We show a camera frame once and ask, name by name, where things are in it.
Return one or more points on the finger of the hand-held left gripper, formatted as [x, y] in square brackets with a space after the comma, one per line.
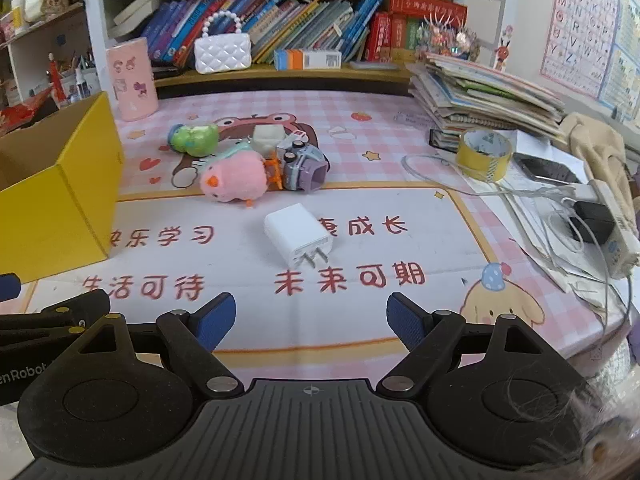
[7, 287]
[60, 322]

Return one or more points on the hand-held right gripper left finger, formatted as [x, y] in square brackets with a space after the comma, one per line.
[216, 317]

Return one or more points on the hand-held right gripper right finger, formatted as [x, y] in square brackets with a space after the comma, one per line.
[405, 317]

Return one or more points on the yellow cardboard box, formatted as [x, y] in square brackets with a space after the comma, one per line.
[60, 220]

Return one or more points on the white charger plug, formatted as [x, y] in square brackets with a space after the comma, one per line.
[295, 232]

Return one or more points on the pink chick plush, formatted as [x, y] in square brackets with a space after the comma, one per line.
[235, 175]

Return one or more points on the pink checked desk mat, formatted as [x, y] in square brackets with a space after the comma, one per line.
[390, 220]

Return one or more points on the loose white papers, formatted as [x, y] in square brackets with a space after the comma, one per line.
[545, 255]

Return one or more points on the yellow tape roll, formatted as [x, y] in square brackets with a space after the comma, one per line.
[482, 162]

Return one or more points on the red paper packets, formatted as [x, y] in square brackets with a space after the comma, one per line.
[22, 112]

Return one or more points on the white cube toy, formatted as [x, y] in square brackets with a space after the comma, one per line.
[267, 139]

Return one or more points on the black smartphone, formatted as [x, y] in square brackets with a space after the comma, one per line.
[545, 167]

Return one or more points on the red tassel charm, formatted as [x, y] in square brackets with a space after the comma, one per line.
[56, 80]

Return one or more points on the black power adapter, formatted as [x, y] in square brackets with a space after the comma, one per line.
[595, 220]

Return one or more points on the white power strip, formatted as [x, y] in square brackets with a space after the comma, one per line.
[620, 240]

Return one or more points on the grey fuzzy sleeve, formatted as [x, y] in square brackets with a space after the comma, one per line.
[610, 425]

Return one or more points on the stack of workbooks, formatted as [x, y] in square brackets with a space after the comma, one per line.
[490, 97]

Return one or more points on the pink cartoon cup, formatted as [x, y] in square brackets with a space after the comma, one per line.
[131, 80]

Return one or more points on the white side shelf unit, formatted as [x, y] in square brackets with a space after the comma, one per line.
[30, 45]

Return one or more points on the wooden bookshelf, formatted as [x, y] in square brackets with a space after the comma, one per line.
[280, 76]

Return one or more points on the grey flat pencil case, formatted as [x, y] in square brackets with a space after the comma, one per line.
[375, 65]

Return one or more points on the beige cloth bag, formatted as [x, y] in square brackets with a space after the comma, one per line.
[597, 145]

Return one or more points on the orange blue white carton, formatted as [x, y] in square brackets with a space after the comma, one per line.
[307, 59]

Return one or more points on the thick red dictionary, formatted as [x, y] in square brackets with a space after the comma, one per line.
[378, 37]

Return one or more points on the thin red dictionary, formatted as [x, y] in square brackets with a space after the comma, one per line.
[398, 35]

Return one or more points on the sequin crown ornament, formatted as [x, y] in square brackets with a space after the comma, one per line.
[447, 35]

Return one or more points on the row of leaning books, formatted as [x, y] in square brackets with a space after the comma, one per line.
[300, 20]

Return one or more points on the red book lying flat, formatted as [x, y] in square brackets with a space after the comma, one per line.
[427, 6]

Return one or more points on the red deer wall sticker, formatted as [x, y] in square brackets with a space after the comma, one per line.
[502, 52]

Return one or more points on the blue bordered wall poster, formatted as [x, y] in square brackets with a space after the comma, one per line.
[627, 60]

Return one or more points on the alphabet wall poster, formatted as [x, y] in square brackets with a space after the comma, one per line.
[580, 25]

